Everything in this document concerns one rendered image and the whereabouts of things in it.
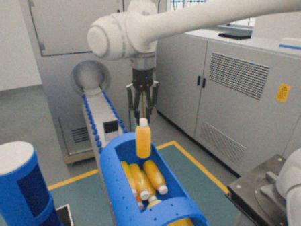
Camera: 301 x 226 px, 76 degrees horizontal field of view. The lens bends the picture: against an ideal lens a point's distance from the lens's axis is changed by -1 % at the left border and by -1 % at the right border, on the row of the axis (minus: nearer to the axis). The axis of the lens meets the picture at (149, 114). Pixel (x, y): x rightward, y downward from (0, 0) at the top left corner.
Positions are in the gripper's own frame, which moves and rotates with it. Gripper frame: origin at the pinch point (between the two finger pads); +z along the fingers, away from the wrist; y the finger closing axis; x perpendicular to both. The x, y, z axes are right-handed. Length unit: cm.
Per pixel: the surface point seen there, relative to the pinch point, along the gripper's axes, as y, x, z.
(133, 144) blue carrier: 1.6, -9.2, 21.0
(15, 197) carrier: 64, -28, 52
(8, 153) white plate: 65, -44, 34
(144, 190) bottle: 4.2, 11.9, 29.2
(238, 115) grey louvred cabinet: -128, -60, 57
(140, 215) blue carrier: 12.7, 30.5, 16.1
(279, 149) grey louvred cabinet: -133, -13, 69
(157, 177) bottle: -3.7, 8.4, 28.7
